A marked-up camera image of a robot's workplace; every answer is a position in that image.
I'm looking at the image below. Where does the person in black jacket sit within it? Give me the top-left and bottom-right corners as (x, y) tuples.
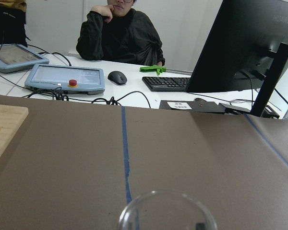
(76, 0), (165, 66)

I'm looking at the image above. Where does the clear glass measuring cup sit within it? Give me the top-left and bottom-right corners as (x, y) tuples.
(116, 190), (218, 230)

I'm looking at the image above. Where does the black keyboard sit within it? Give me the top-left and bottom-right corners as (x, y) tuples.
(142, 76), (190, 92)

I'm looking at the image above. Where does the bamboo cutting board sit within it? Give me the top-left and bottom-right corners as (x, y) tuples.
(0, 104), (29, 157)

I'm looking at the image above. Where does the teach pendant with red button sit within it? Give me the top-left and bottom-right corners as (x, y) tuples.
(24, 64), (105, 95)

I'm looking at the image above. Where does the black computer mouse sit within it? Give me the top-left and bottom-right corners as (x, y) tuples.
(108, 71), (127, 85)

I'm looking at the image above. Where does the black computer monitor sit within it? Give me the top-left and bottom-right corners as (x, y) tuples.
(186, 0), (288, 116)

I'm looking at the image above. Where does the black box with label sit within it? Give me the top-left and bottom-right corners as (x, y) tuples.
(159, 100), (225, 114)

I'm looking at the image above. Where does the person in yellow shirt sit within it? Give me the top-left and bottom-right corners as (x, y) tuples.
(0, 0), (27, 46)

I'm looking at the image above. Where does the green plastic clamp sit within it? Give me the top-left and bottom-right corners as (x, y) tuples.
(139, 65), (167, 76)

